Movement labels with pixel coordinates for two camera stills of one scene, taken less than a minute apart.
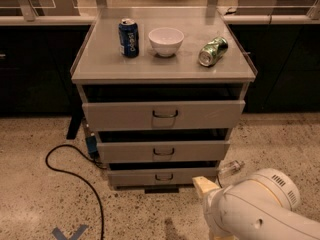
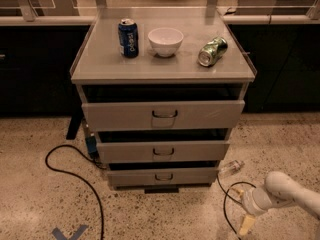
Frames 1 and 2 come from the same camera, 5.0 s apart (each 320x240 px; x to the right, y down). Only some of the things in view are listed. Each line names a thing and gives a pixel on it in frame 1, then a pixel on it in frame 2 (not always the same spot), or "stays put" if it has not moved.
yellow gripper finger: x=204 y=186 → x=239 y=191
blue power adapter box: x=92 y=144 stays put
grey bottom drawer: x=158 y=176 stays put
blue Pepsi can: x=128 y=34 stays put
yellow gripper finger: x=213 y=236 → x=247 y=223
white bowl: x=165 y=41 stays put
